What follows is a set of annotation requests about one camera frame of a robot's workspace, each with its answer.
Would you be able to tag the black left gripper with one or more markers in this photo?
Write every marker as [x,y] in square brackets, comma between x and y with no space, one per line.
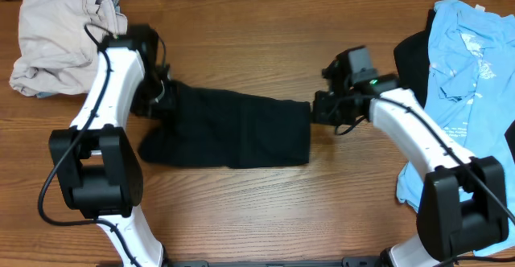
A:
[162,108]

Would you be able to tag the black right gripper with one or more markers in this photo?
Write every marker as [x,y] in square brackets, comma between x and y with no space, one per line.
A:
[320,116]

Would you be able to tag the black t-shirt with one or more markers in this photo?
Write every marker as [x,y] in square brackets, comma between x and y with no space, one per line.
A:
[212,127]

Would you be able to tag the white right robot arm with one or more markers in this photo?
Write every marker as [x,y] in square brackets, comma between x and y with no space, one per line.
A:
[463,204]

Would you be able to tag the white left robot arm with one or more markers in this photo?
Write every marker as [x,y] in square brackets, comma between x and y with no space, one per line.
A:
[98,172]

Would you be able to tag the beige crumpled garment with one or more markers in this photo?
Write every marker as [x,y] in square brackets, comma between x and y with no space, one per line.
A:
[57,56]

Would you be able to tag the light blue t-shirt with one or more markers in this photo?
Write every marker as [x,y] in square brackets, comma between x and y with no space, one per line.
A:
[470,92]

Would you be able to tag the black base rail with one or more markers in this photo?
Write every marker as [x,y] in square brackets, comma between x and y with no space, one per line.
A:
[273,263]

